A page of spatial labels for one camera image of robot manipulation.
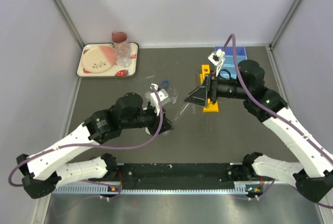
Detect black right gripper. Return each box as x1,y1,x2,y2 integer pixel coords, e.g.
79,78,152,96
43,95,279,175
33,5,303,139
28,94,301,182
184,70,250,108

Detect blue safety glasses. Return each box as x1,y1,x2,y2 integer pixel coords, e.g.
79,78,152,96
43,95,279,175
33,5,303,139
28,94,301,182
159,80,170,90

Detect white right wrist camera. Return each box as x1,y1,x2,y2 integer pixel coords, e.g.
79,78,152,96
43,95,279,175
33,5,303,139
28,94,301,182
208,49,225,76

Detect pink cream plate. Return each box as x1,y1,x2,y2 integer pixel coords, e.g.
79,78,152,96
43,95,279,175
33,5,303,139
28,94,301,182
81,46,117,74

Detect strawberry pattern tray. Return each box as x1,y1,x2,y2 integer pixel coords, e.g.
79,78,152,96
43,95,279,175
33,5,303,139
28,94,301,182
76,43,139,77

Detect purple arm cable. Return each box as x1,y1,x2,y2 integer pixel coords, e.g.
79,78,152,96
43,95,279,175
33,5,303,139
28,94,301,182
8,85,164,188
221,33,333,208

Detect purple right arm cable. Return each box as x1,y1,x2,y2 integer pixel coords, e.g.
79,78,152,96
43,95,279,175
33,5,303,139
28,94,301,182
221,33,333,208

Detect pink mug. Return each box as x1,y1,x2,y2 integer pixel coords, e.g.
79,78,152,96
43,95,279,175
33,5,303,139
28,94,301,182
112,31,128,50

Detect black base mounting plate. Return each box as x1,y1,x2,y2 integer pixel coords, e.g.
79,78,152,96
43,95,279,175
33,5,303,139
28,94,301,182
119,163,259,190

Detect white slotted cable duct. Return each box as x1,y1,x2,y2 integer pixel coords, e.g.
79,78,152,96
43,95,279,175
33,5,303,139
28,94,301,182
52,181,261,196

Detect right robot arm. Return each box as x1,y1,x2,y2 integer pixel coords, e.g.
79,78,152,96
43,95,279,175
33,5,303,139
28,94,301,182
185,60,332,203

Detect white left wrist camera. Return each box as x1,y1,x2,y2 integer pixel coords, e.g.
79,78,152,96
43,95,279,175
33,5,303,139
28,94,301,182
150,83,171,116

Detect yellow test tube rack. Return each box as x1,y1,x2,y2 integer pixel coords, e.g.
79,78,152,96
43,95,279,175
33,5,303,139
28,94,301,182
199,64,220,113

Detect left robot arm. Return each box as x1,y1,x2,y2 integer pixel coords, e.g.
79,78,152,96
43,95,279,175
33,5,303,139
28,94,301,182
17,89,173,199

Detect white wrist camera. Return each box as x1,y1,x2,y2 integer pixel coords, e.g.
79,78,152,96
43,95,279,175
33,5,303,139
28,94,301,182
208,49,225,76
150,83,171,116

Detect clear glass beaker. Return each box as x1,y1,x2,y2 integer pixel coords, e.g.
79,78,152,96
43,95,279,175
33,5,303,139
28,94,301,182
168,88,178,104

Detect clear plastic bottle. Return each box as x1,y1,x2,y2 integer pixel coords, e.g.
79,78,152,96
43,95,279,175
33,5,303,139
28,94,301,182
113,40,132,68

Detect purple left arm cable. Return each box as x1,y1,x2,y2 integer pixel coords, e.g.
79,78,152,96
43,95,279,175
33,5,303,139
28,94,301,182
8,85,164,188

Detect blue divided storage bin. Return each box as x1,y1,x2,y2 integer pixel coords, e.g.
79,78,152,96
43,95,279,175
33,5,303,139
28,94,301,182
222,46,248,73

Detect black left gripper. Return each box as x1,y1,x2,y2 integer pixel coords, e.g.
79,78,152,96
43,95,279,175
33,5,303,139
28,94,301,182
121,102,174,137

